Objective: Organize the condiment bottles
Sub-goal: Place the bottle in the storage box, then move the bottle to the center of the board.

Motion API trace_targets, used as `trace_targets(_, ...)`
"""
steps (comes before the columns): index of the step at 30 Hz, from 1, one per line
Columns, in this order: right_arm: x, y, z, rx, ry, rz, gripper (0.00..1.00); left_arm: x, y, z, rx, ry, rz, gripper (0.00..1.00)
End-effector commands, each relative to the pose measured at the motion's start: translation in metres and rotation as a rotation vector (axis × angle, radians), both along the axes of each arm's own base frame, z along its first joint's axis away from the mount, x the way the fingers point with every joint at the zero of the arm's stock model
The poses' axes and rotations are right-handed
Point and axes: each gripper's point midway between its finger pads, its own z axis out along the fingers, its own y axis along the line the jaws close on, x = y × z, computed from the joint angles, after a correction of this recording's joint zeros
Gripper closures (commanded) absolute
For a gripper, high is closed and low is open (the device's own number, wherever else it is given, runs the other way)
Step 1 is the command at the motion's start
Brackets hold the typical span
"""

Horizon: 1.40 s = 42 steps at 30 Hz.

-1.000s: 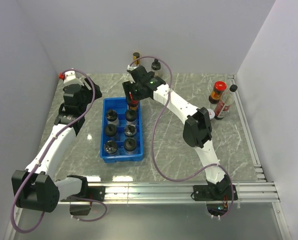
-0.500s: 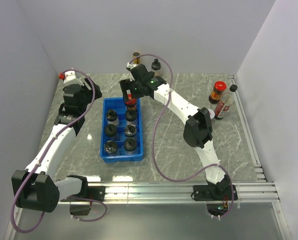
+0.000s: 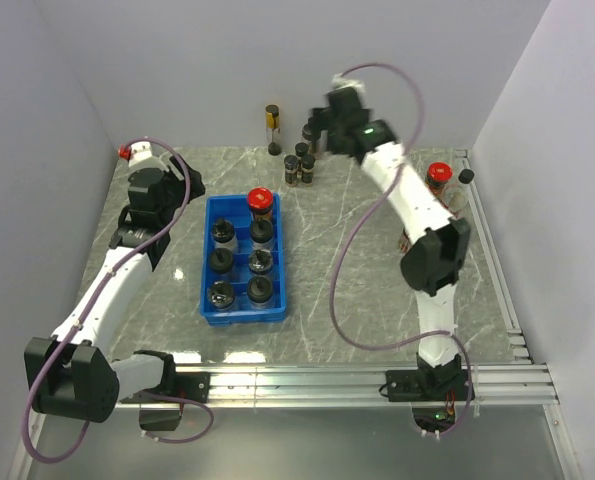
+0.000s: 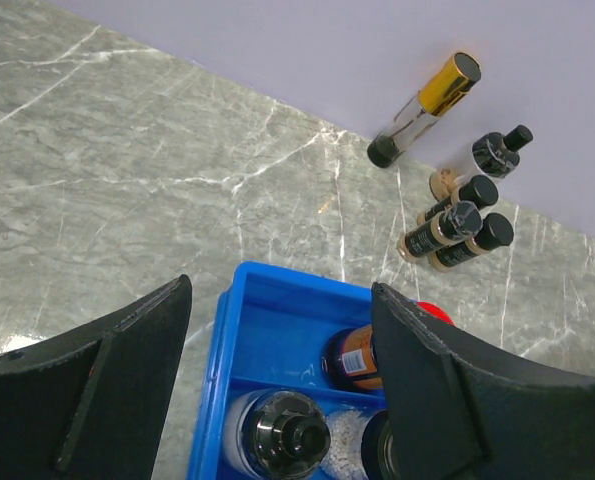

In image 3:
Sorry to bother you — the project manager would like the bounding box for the tall clear sauce bottle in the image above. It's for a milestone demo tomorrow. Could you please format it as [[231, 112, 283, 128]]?
[[441, 168, 475, 218]]

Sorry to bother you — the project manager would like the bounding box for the small spice jar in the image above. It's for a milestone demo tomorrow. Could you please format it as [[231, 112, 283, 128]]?
[[295, 142, 309, 158], [284, 155, 299, 186], [300, 154, 316, 186]]

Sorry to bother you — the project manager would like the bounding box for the tall yellow black grinder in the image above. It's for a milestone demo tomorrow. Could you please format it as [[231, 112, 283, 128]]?
[[265, 104, 282, 156]]

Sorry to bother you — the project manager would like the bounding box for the red lid jar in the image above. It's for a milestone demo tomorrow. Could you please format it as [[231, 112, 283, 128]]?
[[246, 187, 274, 221], [425, 162, 453, 197]]

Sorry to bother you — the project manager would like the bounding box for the small spice jar back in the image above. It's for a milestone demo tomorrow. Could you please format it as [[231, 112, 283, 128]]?
[[295, 142, 309, 158]]

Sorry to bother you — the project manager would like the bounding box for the aluminium front rail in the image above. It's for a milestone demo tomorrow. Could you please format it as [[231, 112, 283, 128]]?
[[30, 363, 561, 411]]

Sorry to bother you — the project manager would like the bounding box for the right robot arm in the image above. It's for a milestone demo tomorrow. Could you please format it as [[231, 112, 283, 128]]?
[[310, 82, 471, 402]]

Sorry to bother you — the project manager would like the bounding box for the black cap bottle back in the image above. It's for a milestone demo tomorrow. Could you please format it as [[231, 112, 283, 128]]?
[[208, 248, 235, 279]]

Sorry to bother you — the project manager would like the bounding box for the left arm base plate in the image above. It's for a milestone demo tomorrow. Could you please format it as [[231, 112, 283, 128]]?
[[121, 371, 211, 404]]

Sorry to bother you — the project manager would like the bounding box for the small spice jar right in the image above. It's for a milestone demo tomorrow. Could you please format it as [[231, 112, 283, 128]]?
[[300, 154, 316, 186]]

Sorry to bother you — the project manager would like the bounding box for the small spice jar left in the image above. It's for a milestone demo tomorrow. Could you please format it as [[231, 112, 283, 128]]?
[[284, 155, 299, 186]]

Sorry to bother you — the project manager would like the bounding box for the white lid spice jar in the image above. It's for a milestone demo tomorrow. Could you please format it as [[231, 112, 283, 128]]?
[[398, 233, 412, 254]]

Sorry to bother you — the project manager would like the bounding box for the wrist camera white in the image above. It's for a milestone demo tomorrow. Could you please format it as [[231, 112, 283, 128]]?
[[118, 141, 170, 173], [331, 74, 365, 95]]

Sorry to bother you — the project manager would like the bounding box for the blue divided plastic bin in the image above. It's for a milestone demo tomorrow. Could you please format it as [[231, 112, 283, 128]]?
[[200, 191, 287, 327]]

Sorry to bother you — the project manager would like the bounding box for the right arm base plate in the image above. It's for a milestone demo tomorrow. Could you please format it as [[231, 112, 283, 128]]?
[[385, 368, 475, 403]]

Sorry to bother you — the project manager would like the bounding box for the shaker jar white powder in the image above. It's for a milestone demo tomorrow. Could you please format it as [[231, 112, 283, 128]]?
[[207, 280, 237, 311]]

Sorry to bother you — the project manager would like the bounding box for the black cap bottle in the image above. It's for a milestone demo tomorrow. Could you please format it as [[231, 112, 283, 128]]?
[[208, 248, 235, 279], [248, 249, 274, 276]]

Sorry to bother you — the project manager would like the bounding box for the knob lid jar white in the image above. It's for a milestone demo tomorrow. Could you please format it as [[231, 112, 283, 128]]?
[[247, 275, 275, 309]]

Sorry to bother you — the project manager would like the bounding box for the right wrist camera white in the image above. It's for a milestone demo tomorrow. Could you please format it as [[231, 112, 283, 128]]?
[[331, 74, 365, 95]]

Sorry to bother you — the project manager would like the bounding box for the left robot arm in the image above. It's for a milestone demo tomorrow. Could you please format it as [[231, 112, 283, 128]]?
[[24, 161, 205, 423]]

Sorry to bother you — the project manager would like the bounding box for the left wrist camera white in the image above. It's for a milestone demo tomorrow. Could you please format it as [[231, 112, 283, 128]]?
[[118, 141, 170, 173]]

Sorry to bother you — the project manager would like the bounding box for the black cap bottle front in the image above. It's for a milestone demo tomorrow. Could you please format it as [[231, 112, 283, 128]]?
[[248, 249, 274, 276]]

